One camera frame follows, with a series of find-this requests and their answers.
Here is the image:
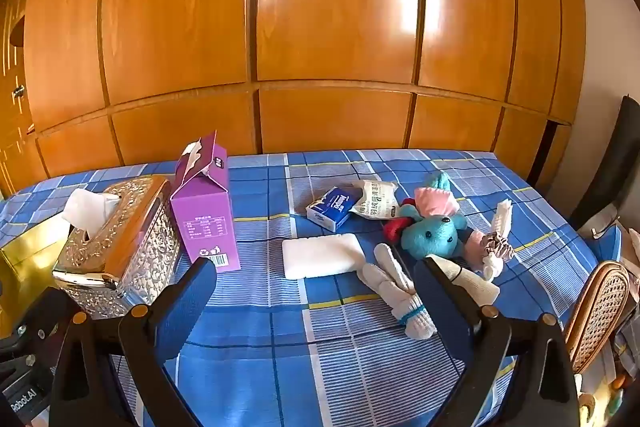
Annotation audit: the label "white socks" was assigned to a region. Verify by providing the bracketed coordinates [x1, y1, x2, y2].
[357, 243, 438, 340]

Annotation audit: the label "red sock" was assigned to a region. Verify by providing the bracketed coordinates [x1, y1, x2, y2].
[383, 216, 417, 244]

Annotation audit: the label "black chair back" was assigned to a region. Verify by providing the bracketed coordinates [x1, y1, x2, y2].
[570, 96, 640, 233]

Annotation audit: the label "blue pocket tissue pack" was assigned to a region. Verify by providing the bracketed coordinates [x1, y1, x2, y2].
[306, 186, 362, 229]

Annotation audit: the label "white facial tissue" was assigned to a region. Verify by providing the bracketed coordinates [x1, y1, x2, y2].
[64, 188, 121, 240]

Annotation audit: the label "blue plaid bedsheet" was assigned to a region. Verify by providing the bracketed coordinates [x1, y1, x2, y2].
[0, 149, 623, 427]

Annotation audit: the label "purple carton box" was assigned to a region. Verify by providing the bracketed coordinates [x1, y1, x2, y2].
[170, 130, 241, 270]

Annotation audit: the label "beige satin scrunchie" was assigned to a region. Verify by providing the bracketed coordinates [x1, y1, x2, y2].
[479, 232, 515, 263]

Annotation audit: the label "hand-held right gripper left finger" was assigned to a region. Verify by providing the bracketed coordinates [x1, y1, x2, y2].
[50, 257, 218, 427]

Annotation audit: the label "cream sock with dark stripe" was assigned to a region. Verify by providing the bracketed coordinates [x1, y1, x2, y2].
[432, 256, 501, 308]

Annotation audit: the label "pink face mask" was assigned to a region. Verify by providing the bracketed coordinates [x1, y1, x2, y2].
[414, 187, 460, 216]

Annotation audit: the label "rattan chair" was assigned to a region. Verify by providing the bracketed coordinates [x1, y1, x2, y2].
[564, 259, 632, 375]

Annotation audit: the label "white towel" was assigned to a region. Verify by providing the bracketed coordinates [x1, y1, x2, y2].
[479, 199, 516, 280]

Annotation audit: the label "gold metal tray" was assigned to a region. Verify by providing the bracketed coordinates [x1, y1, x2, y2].
[0, 217, 68, 308]

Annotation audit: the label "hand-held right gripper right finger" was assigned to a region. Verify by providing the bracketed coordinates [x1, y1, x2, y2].
[412, 257, 583, 427]

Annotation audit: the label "white rectangular pad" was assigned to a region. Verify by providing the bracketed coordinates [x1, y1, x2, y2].
[281, 233, 363, 280]

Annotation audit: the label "wooden door with gold lines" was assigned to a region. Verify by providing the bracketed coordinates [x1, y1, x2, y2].
[0, 0, 38, 198]

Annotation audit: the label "blue plush toy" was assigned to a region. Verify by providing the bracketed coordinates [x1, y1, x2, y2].
[385, 172, 468, 265]

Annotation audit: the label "light blue sock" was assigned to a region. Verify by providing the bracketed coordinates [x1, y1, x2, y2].
[349, 179, 401, 220]

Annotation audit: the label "wooden wardrobe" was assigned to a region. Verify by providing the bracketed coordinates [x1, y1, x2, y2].
[22, 0, 588, 180]

